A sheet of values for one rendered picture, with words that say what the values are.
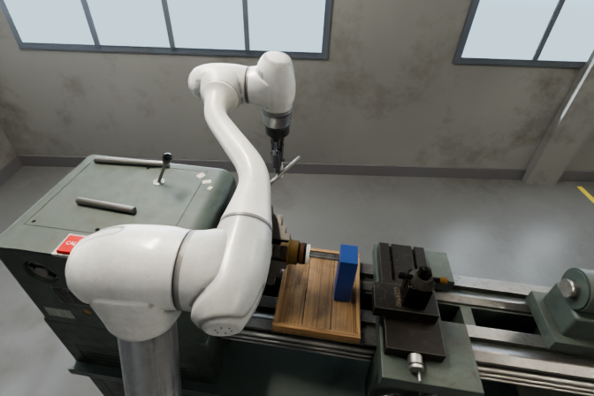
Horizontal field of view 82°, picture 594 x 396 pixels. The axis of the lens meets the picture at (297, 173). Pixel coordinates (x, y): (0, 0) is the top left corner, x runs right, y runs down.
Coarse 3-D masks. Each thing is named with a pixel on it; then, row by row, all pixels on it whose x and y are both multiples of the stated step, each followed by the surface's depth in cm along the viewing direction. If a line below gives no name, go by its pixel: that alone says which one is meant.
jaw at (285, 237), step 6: (276, 216) 127; (282, 216) 127; (276, 222) 125; (282, 222) 128; (276, 228) 123; (282, 228) 123; (276, 234) 121; (282, 234) 121; (288, 234) 121; (276, 240) 121; (282, 240) 121; (288, 240) 120
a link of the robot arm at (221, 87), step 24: (192, 72) 92; (216, 72) 89; (240, 72) 90; (216, 96) 86; (240, 96) 92; (216, 120) 80; (240, 144) 74; (240, 168) 71; (264, 168) 71; (240, 192) 64; (264, 192) 66; (264, 216) 61
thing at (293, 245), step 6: (294, 240) 118; (288, 246) 115; (294, 246) 116; (300, 246) 117; (306, 246) 117; (288, 252) 115; (294, 252) 115; (300, 252) 115; (282, 258) 117; (288, 258) 115; (294, 258) 115; (300, 258) 115; (294, 264) 117
